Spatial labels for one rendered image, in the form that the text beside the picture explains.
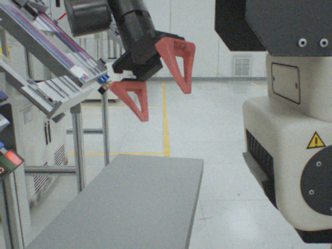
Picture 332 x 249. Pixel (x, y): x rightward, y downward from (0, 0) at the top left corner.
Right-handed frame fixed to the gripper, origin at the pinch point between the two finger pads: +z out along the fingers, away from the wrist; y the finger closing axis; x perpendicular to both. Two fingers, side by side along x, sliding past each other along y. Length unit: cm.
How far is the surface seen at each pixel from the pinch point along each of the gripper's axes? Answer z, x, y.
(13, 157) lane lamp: -6.4, -7.3, -40.4
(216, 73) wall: -247, 649, -356
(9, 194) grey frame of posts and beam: -1, -5, -54
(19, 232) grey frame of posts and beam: 8, -2, -60
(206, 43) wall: -317, 621, -334
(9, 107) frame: -20.5, -3.9, -44.3
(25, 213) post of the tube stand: 1, 12, -90
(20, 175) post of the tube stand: -12, 10, -82
